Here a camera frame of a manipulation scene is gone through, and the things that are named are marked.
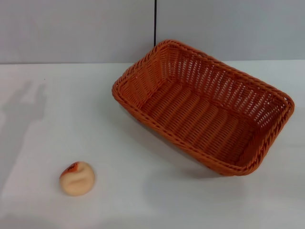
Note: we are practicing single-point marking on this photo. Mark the orange woven wicker basket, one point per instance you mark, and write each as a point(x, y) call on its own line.
point(190, 114)

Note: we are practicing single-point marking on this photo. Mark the peach toy with red patch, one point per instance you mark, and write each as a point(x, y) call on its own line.
point(77, 181)

